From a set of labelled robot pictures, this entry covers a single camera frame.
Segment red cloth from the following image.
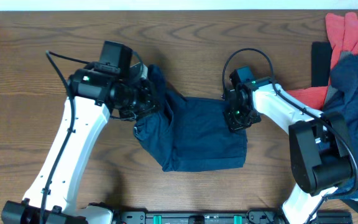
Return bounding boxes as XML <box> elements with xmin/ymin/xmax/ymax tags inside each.
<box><xmin>287</xmin><ymin>12</ymin><xmax>358</xmax><ymax>110</ymax></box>

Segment grey garment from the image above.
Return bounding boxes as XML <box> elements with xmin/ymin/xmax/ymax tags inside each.
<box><xmin>323</xmin><ymin>51</ymin><xmax>353</xmax><ymax>110</ymax></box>

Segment black cloth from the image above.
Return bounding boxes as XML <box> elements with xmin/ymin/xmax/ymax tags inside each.
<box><xmin>311</xmin><ymin>42</ymin><xmax>333</xmax><ymax>87</ymax></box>

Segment navy blue shorts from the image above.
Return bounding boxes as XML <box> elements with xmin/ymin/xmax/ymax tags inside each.
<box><xmin>133</xmin><ymin>65</ymin><xmax>247</xmax><ymax>172</ymax></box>

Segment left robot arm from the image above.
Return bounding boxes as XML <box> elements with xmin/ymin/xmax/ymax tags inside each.
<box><xmin>1</xmin><ymin>41</ymin><xmax>160</xmax><ymax>223</ymax></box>

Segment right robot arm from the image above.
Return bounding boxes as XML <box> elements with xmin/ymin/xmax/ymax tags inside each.
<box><xmin>224</xmin><ymin>67</ymin><xmax>358</xmax><ymax>223</ymax></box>

